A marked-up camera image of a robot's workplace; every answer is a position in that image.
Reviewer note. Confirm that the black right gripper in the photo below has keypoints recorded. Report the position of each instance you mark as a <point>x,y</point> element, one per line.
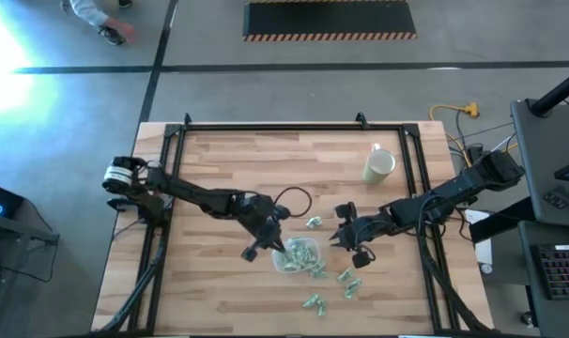
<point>366,227</point>

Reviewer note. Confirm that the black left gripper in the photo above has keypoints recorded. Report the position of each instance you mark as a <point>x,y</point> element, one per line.
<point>261,218</point>

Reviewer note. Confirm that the clear plastic bin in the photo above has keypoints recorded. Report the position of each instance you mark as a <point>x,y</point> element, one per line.
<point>277,263</point>

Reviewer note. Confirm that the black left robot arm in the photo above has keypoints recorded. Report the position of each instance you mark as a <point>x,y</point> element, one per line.
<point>190,192</point>

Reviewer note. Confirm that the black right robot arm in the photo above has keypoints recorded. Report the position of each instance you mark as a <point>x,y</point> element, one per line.
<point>453,192</point>

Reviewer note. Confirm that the pale green cup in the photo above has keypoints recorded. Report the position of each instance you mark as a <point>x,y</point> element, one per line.
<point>380,162</point>

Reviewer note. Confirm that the white paper sheet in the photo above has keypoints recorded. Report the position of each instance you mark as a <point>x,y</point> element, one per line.
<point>481,249</point>

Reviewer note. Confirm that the small white round disc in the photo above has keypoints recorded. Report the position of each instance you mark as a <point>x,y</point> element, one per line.
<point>487,269</point>

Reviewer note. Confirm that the black desk support bar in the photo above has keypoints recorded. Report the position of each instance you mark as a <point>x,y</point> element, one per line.
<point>500,220</point>

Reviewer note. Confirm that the grey desk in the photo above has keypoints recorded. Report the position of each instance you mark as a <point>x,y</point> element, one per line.
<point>542,164</point>
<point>528,291</point>

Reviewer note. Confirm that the small black remote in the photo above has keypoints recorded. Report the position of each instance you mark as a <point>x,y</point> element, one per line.
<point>555,198</point>

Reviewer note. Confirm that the black hazard striped floor mat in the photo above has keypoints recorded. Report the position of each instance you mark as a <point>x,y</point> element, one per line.
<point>329,19</point>

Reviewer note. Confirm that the backlit computer keyboard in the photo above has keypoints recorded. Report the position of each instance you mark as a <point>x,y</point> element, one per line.
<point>564,272</point>

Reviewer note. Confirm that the black side stand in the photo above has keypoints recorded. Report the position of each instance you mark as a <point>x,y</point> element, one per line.
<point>17,232</point>

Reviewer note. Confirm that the black pole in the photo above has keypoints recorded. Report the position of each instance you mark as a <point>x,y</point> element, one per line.
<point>559,94</point>

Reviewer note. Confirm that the dark shoe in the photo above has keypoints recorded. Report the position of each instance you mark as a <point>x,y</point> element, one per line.
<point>111,36</point>

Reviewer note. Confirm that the person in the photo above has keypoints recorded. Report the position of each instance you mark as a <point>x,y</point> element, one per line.
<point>87,11</point>

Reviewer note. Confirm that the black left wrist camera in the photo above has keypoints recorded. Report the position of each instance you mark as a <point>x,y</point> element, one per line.
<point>250,254</point>

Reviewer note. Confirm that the black aluminium table frame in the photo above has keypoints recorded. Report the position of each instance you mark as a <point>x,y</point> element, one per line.
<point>289,127</point>

